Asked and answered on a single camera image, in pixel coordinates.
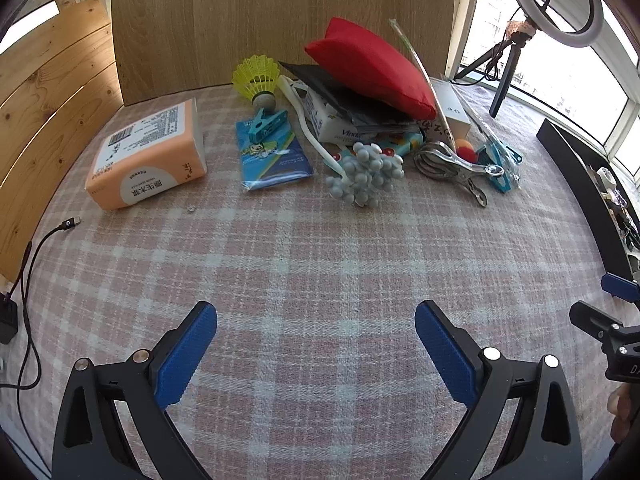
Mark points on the small orange ball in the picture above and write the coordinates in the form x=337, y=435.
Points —
x=467, y=151

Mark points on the black tripod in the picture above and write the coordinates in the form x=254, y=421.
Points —
x=502, y=90

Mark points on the light wooden board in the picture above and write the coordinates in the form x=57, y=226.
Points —
x=225, y=20

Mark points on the metal spring clamp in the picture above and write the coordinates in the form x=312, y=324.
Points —
x=450, y=165

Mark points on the white napkin packet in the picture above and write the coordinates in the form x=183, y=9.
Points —
x=330, y=122

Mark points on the yellow shuttlecock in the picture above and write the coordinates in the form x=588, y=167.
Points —
x=255, y=77

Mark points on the white cardboard box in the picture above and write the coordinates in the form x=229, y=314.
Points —
x=455, y=105

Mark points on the black container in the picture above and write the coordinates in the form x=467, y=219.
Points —
x=575, y=170

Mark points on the white plastic loop strip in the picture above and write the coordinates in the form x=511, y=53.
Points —
x=305, y=125

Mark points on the person's right hand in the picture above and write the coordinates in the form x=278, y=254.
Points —
x=625, y=415

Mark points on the orange tissue pack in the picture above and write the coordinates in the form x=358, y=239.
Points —
x=145, y=160

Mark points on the clear plastic sleeve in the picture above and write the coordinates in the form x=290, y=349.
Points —
x=415, y=60

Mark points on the black pouch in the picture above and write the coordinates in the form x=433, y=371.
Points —
x=330, y=87

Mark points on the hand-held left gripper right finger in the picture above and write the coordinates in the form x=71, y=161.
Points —
x=445, y=355

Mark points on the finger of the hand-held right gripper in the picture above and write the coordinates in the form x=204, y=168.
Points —
x=622, y=287
x=595, y=320

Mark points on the teal clothes clip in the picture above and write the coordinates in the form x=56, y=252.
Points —
x=265, y=127
x=505, y=175

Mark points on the red cushion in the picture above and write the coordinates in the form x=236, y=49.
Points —
x=375, y=65

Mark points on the grey bead cluster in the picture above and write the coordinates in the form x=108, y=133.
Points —
x=365, y=170

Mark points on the wooden slat panel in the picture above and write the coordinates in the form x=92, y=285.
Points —
x=50, y=100

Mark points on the pink plaid tablecloth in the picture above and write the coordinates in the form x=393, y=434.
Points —
x=320, y=260

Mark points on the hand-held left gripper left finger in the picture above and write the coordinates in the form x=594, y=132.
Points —
x=187, y=355

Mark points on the blue card packet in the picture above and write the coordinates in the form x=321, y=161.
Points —
x=272, y=165

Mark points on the black charger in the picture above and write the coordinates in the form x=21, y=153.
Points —
x=7, y=317

